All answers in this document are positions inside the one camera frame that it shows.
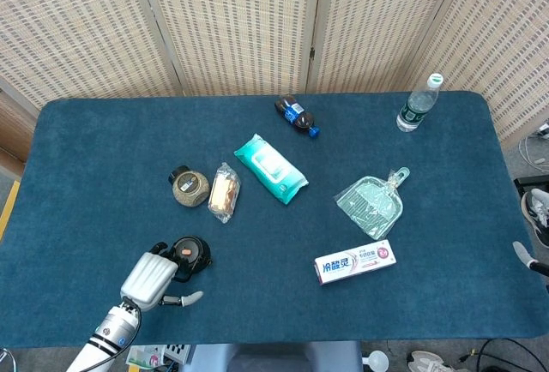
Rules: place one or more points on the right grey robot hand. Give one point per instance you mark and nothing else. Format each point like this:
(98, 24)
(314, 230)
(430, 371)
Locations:
(529, 258)

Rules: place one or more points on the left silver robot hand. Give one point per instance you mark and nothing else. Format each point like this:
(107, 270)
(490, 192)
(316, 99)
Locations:
(148, 275)

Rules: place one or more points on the black round container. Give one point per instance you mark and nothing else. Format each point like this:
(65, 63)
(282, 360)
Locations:
(191, 247)

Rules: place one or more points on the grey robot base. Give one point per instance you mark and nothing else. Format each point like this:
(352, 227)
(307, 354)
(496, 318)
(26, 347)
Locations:
(291, 357)

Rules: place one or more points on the grey black sneaker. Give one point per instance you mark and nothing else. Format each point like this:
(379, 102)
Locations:
(536, 215)

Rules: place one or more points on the black metal bar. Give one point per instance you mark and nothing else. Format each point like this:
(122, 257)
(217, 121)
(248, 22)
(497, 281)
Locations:
(532, 181)

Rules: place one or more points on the green white package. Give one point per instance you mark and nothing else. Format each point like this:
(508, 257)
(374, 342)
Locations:
(143, 357)

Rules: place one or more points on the checkerboard calibration card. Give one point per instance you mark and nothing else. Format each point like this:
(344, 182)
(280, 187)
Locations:
(178, 351)

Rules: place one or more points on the glass jar with black lid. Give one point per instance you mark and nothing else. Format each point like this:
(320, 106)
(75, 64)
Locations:
(191, 187)

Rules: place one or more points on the packaged sliced bread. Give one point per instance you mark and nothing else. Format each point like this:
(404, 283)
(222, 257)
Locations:
(224, 194)

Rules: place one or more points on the blue felt table cover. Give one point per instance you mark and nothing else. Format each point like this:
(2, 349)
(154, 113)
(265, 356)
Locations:
(274, 217)

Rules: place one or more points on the white sneaker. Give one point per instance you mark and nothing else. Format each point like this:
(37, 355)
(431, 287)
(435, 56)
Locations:
(429, 361)

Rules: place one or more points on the yellow floor strip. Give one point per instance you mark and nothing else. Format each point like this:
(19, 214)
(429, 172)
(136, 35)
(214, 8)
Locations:
(9, 209)

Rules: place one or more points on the teal wet wipes pack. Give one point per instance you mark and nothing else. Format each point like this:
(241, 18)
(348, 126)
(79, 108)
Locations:
(270, 168)

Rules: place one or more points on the green dustpan set in plastic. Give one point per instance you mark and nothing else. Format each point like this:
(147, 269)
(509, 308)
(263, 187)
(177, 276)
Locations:
(371, 205)

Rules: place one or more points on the white pink toothpaste box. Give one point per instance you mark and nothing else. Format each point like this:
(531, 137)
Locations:
(354, 262)

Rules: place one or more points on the white round plastic scoop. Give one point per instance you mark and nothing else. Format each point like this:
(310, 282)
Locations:
(376, 361)

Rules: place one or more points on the clear water bottle green label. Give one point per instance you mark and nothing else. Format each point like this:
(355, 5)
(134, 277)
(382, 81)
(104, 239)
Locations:
(415, 110)

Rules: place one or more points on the small cola bottle blue cap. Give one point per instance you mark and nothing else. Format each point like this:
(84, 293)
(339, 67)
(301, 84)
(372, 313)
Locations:
(296, 115)

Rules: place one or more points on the woven folding screen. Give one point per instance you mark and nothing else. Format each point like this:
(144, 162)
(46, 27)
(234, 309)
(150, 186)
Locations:
(240, 25)

